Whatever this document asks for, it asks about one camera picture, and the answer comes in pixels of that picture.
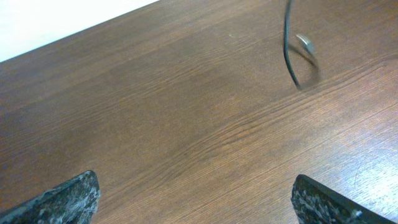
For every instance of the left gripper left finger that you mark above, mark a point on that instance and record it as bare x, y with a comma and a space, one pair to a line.
73, 201

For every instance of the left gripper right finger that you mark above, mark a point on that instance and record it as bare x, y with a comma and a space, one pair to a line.
315, 203

